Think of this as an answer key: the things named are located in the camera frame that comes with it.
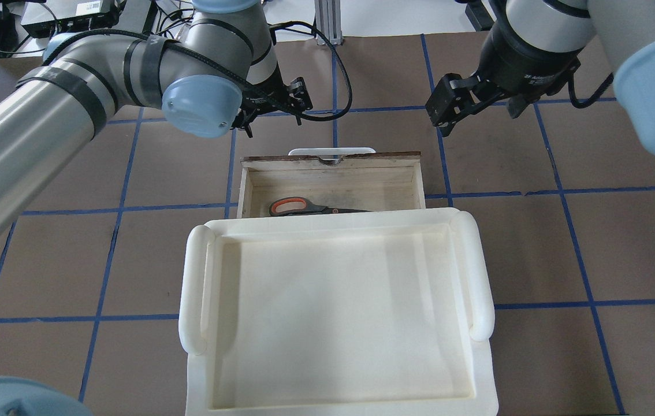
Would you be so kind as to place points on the black power brick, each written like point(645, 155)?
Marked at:
point(478, 15)

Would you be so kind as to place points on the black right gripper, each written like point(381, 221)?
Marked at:
point(517, 62)

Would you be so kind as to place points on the wooden drawer white handle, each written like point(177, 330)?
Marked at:
point(355, 178)

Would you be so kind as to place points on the aluminium frame post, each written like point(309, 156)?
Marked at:
point(328, 21)

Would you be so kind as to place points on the orange grey scissors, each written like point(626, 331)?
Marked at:
point(300, 206)

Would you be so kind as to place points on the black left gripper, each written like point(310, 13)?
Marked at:
point(262, 98)

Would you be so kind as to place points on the white plastic tray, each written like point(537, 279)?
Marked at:
point(381, 313)

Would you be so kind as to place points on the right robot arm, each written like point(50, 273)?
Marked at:
point(617, 42)

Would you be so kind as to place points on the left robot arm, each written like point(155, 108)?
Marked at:
point(214, 78)

